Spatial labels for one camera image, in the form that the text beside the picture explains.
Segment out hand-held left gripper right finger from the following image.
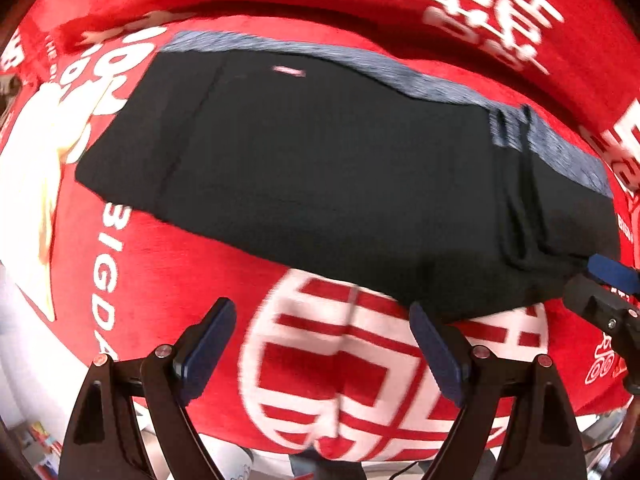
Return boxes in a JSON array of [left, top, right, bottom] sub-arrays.
[[409, 302, 588, 480]]

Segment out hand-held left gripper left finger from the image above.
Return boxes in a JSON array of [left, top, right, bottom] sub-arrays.
[[59, 297, 238, 480]]

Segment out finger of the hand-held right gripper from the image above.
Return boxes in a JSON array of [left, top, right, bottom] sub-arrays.
[[562, 272, 640, 348], [586, 254, 640, 295]]

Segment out black pants with blue-grey panels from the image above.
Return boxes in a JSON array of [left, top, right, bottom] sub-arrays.
[[74, 30, 623, 323]]

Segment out person's right forearm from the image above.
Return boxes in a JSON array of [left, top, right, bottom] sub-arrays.
[[612, 405, 640, 466]]

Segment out red blanket with white figure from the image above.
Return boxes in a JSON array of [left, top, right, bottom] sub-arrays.
[[0, 10, 640, 461]]

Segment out pile of coloured boxes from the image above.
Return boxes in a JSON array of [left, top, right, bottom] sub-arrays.
[[20, 420, 66, 480]]

